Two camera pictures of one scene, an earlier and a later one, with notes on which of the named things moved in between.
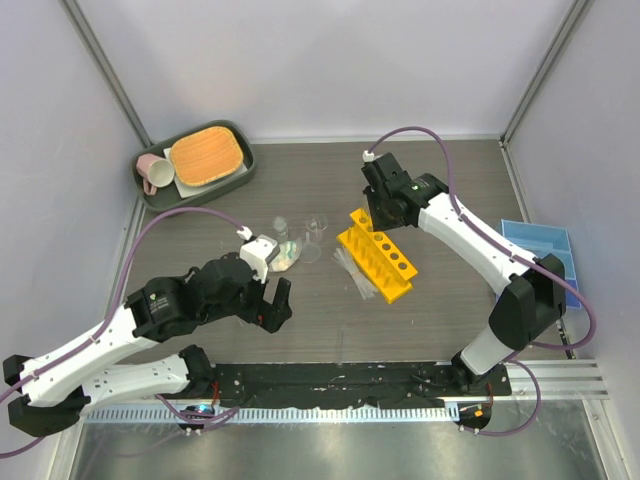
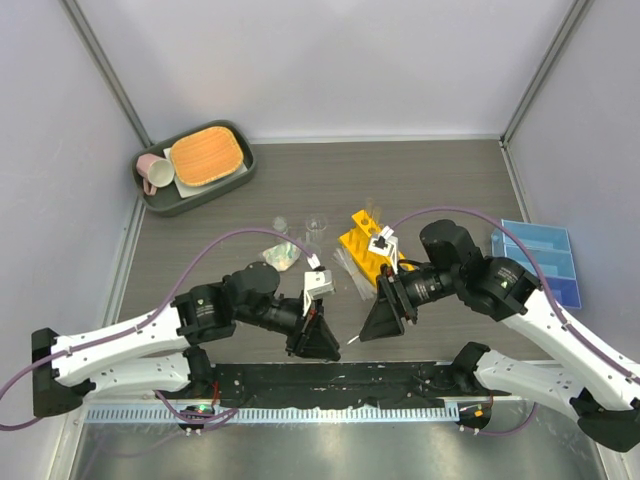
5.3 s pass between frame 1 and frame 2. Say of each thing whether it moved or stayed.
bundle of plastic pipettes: stayed
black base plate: stayed
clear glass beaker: stayed
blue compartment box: stayed
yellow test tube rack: stayed
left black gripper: moved
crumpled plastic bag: stayed
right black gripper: moved
